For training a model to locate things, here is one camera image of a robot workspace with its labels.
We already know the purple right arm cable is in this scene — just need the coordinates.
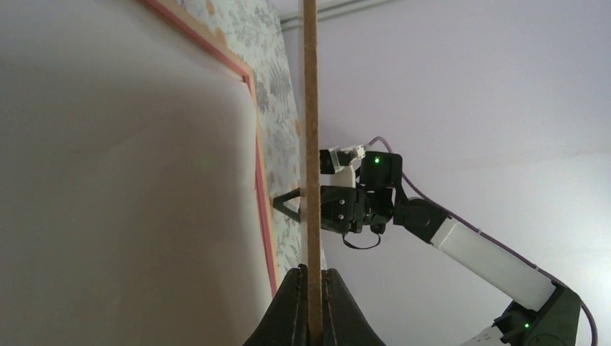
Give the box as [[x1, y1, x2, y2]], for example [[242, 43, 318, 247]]
[[366, 136, 599, 346]]

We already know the pink wooden picture frame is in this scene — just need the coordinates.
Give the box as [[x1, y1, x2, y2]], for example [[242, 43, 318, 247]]
[[140, 0, 279, 296]]

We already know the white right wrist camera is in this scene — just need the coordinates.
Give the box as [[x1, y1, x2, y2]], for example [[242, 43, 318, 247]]
[[318, 144, 369, 188]]

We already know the floral patterned table cloth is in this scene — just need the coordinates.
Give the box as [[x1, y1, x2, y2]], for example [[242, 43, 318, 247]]
[[174, 0, 328, 273]]

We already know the brown cardboard backing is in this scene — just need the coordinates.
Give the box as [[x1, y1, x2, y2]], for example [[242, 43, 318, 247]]
[[300, 1, 324, 345]]

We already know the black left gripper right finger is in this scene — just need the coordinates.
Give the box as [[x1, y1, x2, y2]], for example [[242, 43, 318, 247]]
[[321, 269, 385, 346]]

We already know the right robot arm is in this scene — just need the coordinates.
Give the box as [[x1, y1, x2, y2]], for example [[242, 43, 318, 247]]
[[319, 147, 581, 345]]

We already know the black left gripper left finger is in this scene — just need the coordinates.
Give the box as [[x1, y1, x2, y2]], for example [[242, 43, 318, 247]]
[[244, 265, 309, 346]]

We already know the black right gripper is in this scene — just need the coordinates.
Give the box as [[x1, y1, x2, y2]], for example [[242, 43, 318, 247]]
[[272, 151, 403, 235]]

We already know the sunset landscape photo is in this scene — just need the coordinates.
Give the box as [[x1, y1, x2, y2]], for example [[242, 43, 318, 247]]
[[1, 1, 271, 345]]

